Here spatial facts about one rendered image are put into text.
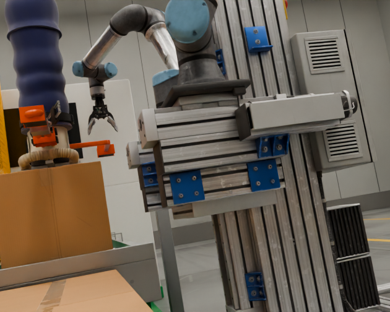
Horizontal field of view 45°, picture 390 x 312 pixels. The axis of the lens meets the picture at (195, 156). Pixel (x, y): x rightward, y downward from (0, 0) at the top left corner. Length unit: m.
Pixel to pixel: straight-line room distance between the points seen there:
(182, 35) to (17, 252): 1.02
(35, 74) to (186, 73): 0.95
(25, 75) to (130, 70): 9.11
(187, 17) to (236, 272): 0.81
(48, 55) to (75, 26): 9.39
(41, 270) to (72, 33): 9.97
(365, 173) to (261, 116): 11.45
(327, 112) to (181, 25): 0.45
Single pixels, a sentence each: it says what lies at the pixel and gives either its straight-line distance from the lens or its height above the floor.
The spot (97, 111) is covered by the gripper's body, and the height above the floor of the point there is 1.28.
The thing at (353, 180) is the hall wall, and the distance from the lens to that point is 12.45.
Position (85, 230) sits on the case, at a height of 0.69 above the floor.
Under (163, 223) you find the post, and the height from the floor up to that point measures 0.66.
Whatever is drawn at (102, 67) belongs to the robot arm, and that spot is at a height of 1.47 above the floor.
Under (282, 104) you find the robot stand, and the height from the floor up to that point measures 0.94.
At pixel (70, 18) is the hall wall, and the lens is 11.66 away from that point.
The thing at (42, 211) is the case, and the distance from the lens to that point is 1.84.
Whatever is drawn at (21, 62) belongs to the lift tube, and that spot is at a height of 1.45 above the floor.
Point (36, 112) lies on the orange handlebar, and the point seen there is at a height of 1.08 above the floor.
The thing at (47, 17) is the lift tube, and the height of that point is 1.65.
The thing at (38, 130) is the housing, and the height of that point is 1.06.
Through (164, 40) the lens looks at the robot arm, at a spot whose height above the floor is 1.45.
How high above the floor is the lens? 0.70
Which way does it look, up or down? 7 degrees up
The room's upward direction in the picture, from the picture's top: 9 degrees counter-clockwise
